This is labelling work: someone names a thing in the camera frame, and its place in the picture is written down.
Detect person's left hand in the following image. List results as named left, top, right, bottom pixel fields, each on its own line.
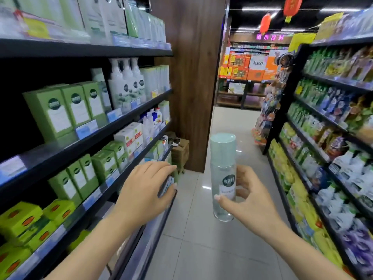
left=114, top=161, right=178, bottom=230

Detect person's right hand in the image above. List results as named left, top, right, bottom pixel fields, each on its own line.
left=214, top=165, right=284, bottom=238

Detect clear bottle pale green cap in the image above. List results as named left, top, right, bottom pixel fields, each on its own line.
left=210, top=133, right=237, bottom=222

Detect person's right forearm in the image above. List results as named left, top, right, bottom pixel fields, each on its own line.
left=256, top=221, right=355, bottom=280

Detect person's left forearm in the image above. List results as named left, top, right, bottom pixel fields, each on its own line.
left=44, top=211, right=141, bottom=280

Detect brown cardboard box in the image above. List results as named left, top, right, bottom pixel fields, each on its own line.
left=171, top=138, right=190, bottom=173

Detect group of pale green cartons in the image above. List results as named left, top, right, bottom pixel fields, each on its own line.
left=145, top=139, right=173, bottom=164

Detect row of yellow green packets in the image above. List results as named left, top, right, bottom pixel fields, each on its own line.
left=268, top=122, right=344, bottom=269

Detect row of pale blue price tags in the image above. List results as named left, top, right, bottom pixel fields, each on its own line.
left=6, top=122, right=173, bottom=280
left=0, top=90, right=173, bottom=185
left=112, top=34, right=172, bottom=51

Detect small green box dark label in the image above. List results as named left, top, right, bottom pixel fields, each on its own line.
left=48, top=169, right=82, bottom=206
left=91, top=149, right=118, bottom=183
left=103, top=140, right=129, bottom=172
left=66, top=160, right=98, bottom=200
left=79, top=154, right=100, bottom=185

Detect white box red label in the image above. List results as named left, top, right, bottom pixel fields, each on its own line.
left=114, top=128, right=138, bottom=157
left=125, top=122, right=144, bottom=150

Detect cluster of small white bottles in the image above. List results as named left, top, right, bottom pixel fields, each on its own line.
left=140, top=107, right=164, bottom=144

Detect hanging rack of small goods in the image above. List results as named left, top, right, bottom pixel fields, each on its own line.
left=252, top=52, right=293, bottom=147

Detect wooden display table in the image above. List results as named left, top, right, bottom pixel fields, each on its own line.
left=215, top=79, right=266, bottom=110

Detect lime box orange oval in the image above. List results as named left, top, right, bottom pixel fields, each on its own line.
left=68, top=230, right=91, bottom=253
left=26, top=220, right=58, bottom=252
left=43, top=199, right=76, bottom=227
left=0, top=243, right=31, bottom=280
left=0, top=202, right=44, bottom=239

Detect row of white purple packets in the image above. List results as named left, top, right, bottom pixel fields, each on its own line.
left=300, top=134, right=373, bottom=279

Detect black shelving unit with snacks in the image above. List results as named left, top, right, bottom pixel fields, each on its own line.
left=263, top=35, right=373, bottom=280

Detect row of whitish green cartons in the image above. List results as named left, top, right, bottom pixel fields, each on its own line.
left=140, top=65, right=171, bottom=99

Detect row of mixed snack bags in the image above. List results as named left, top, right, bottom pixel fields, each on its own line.
left=287, top=79, right=373, bottom=144

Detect white spray bottle dark label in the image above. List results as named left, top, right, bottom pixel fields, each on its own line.
left=121, top=58, right=141, bottom=106
left=130, top=57, right=147, bottom=103
left=108, top=58, right=132, bottom=114

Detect large green box dark label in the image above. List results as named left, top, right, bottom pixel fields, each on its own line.
left=59, top=84, right=92, bottom=128
left=79, top=81, right=108, bottom=128
left=23, top=88, right=73, bottom=143

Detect black shelving unit with cosmetics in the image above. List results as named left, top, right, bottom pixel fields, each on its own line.
left=0, top=38, right=179, bottom=280

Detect stack of orange boxes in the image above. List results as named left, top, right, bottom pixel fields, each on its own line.
left=218, top=47, right=281, bottom=82

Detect white handwritten sign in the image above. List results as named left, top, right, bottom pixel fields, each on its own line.
left=249, top=55, right=267, bottom=71

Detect brown wooden pillar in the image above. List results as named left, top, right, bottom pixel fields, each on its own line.
left=149, top=0, right=228, bottom=173

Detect distant shelf of goods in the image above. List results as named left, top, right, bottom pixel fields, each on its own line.
left=229, top=41, right=289, bottom=56

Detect row of green snack bags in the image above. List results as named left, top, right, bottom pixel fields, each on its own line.
left=304, top=47, right=373, bottom=85

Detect pink neon sign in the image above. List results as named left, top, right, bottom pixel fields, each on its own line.
left=255, top=33, right=285, bottom=41

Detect yellow hanging sign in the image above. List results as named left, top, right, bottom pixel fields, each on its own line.
left=288, top=32, right=317, bottom=53
left=314, top=12, right=344, bottom=41

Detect red paper lantern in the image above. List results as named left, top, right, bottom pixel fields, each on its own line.
left=259, top=13, right=272, bottom=34
left=283, top=0, right=304, bottom=23

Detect row of green sachet packs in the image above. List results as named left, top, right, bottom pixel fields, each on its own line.
left=122, top=0, right=167, bottom=44

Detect tall white carton dark label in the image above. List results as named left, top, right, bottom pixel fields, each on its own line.
left=77, top=0, right=113, bottom=45
left=99, top=0, right=128, bottom=37

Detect row of pale green boxes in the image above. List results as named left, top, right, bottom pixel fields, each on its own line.
left=0, top=0, right=90, bottom=43

